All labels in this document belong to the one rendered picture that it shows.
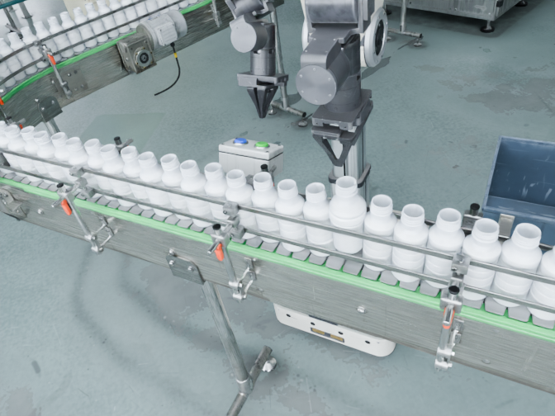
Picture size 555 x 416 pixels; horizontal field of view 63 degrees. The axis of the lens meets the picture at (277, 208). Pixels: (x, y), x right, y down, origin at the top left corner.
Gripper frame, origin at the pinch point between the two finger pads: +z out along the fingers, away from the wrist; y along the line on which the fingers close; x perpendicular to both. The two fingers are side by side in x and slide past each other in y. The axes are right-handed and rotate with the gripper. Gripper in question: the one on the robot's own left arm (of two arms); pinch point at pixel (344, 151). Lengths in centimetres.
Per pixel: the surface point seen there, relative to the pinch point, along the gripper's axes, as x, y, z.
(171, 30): 125, 106, 28
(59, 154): 76, -2, 14
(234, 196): 23.5, -2.8, 14.1
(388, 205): -7.4, 1.6, 11.6
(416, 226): -13.3, -2.0, 11.8
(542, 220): -35, 29, 32
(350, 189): -1.3, -1.3, 7.1
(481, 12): 13, 363, 110
